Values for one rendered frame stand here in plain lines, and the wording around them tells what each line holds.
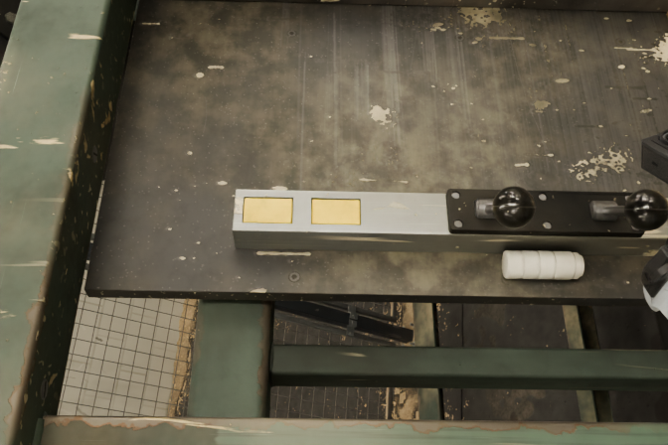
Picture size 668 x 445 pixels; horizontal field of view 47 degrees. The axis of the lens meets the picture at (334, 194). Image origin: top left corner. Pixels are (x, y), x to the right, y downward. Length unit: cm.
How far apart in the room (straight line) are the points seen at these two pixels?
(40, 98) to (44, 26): 10
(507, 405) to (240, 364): 213
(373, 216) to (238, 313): 18
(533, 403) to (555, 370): 193
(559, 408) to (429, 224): 196
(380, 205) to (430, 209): 5
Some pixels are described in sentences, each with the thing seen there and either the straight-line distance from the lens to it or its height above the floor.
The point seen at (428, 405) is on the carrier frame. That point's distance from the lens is 194.
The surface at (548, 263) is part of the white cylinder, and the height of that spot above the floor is 143.
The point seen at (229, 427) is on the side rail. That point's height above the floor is 170.
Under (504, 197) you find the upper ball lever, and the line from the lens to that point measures 69.
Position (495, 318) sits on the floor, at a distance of 299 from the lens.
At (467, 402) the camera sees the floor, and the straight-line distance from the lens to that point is 303.
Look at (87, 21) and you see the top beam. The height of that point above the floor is 188.
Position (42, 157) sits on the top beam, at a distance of 80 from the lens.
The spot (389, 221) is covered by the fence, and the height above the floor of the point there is 157.
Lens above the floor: 200
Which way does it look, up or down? 28 degrees down
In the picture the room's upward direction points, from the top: 70 degrees counter-clockwise
